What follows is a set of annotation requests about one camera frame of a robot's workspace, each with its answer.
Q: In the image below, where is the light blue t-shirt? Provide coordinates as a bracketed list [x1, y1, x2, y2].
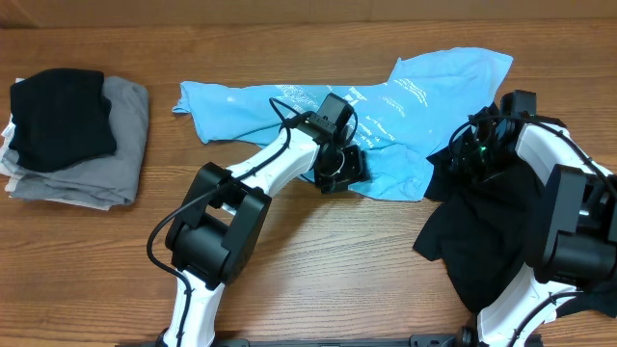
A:
[173, 47, 513, 201]

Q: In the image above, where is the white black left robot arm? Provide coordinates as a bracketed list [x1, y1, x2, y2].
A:
[155, 110, 368, 346]

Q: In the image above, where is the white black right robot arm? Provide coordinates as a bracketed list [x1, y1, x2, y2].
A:
[448, 111, 616, 347]

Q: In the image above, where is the black shirt pile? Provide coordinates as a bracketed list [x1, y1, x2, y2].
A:
[414, 145, 616, 316]

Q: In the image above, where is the folded grey garment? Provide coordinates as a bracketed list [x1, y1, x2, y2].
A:
[5, 76, 149, 210]

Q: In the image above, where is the folded black garment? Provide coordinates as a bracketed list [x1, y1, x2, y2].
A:
[9, 68, 117, 173]

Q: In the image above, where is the folded white garment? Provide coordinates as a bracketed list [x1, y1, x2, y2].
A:
[0, 76, 25, 179]

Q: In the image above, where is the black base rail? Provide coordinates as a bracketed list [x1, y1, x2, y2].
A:
[115, 327, 546, 347]

